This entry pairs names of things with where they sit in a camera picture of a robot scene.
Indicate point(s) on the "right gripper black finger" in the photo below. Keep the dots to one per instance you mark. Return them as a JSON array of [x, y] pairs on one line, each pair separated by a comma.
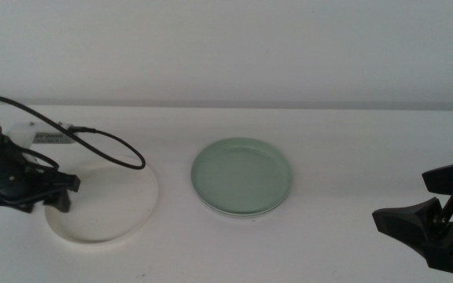
[[407, 222], [446, 177]]

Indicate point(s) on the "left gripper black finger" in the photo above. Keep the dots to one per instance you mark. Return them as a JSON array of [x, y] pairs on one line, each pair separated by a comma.
[[66, 182], [58, 202]]

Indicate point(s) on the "white shallow bowl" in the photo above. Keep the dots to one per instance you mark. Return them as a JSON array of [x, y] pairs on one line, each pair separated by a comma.
[[108, 204]]

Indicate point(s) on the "grey shallow bowl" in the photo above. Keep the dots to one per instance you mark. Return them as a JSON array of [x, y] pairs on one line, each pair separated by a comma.
[[250, 216]]

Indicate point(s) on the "pale green shallow bowl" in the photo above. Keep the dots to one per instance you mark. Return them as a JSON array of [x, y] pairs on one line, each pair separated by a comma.
[[242, 177]]

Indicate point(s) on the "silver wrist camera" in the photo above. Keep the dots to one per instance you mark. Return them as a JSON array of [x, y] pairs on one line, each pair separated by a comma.
[[53, 137]]

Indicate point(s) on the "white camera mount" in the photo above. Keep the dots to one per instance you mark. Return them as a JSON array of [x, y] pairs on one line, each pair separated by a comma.
[[20, 130]]

